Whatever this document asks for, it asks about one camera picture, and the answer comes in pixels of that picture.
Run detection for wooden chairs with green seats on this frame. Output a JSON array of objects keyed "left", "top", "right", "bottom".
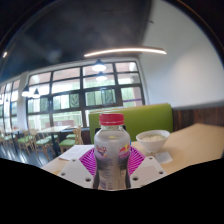
[{"left": 0, "top": 124, "right": 84, "bottom": 158}]

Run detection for clear red-capped drink bottle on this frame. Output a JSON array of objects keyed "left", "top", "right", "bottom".
[{"left": 92, "top": 112, "right": 132, "bottom": 191}]

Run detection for light wooden dining table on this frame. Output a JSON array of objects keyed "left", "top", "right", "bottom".
[{"left": 36, "top": 125, "right": 71, "bottom": 156}]

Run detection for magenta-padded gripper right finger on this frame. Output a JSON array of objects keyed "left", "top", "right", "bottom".
[{"left": 128, "top": 145, "right": 168, "bottom": 189}]

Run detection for green upholstered bench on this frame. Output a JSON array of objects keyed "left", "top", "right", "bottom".
[{"left": 88, "top": 102, "right": 174, "bottom": 145}]

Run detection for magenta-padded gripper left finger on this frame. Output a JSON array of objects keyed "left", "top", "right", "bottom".
[{"left": 57, "top": 147, "right": 98, "bottom": 189}]

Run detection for white paper sheets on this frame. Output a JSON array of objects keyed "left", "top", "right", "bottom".
[{"left": 58, "top": 144, "right": 95, "bottom": 162}]

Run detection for curved linear ceiling light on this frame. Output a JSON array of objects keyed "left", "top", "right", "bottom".
[{"left": 83, "top": 46, "right": 168, "bottom": 58}]

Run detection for black pendant lamps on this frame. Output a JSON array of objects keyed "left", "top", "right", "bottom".
[{"left": 21, "top": 59, "right": 108, "bottom": 99}]

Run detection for white bowl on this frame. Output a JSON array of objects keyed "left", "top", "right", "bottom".
[{"left": 135, "top": 129, "right": 171, "bottom": 154}]

